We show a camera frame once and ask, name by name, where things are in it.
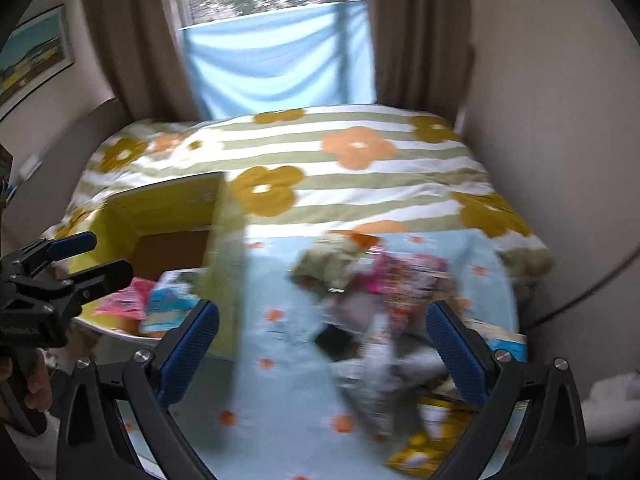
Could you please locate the blue snack packet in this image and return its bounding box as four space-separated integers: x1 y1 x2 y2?
139 283 200 335

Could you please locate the striped floral duvet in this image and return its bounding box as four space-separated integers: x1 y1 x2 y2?
47 105 553 280

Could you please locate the brown left curtain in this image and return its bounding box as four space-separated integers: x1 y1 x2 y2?
81 0 202 122

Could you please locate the pink floral snack bag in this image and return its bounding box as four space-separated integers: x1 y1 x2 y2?
364 252 454 310

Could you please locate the pink snack packet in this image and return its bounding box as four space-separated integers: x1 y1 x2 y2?
94 278 155 321

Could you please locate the black cable on wall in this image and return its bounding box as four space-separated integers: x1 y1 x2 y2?
519 244 640 331

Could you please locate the person's left hand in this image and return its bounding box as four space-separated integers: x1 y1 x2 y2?
0 350 53 422

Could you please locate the yellow-green cardboard box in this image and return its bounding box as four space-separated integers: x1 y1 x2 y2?
66 172 246 361

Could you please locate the silver snack bag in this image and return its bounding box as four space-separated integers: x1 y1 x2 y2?
330 330 447 437

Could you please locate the green snack bag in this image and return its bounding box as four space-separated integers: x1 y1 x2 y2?
291 230 381 292

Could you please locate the light blue hanging sheet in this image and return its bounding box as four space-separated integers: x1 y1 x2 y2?
182 0 376 120

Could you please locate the dark green snack packet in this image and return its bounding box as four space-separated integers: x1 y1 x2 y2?
314 324 358 361

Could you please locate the framed landscape picture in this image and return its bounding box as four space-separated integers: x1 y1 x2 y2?
0 4 75 119

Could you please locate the brown curtain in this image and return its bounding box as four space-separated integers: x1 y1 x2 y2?
81 0 202 122
367 0 473 122

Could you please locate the brown right curtain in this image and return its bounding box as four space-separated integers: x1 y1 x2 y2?
367 0 473 122

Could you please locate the light blue daisy cloth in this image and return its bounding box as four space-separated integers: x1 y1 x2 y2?
117 231 528 480

